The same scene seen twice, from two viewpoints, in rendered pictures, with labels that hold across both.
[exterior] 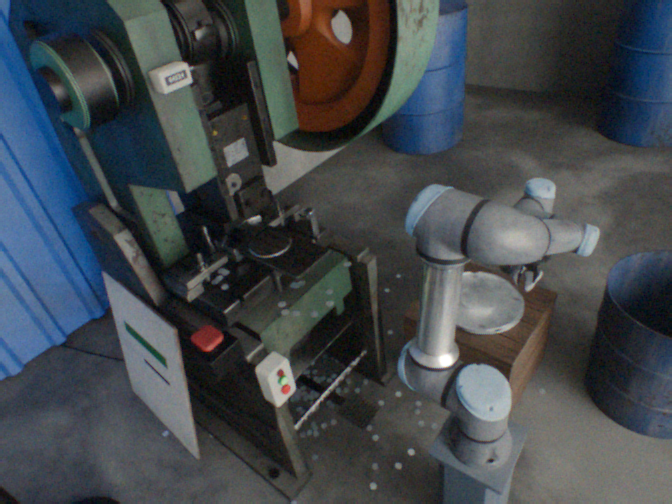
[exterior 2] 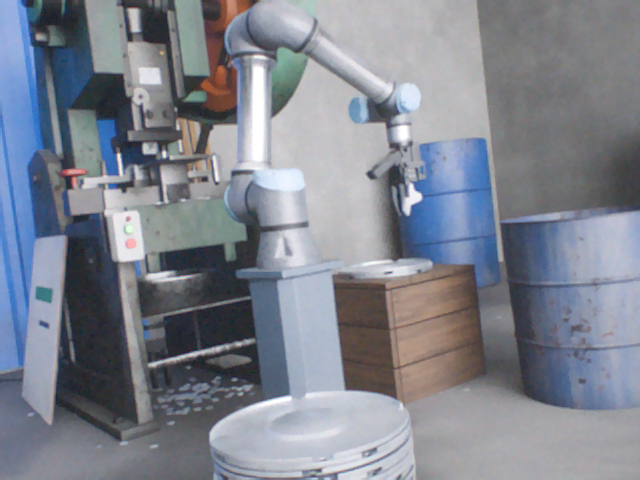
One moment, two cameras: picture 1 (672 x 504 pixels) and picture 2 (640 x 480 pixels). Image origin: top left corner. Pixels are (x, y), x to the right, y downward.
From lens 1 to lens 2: 146 cm
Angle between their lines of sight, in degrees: 35
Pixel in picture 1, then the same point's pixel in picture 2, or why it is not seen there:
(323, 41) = not seen: hidden behind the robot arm
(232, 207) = (137, 118)
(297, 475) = (139, 416)
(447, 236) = (240, 26)
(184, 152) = (100, 42)
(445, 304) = (250, 101)
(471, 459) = (265, 255)
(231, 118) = (150, 49)
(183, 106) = (107, 12)
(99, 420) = not seen: outside the picture
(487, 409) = (268, 174)
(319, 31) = not seen: hidden behind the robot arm
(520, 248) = (281, 15)
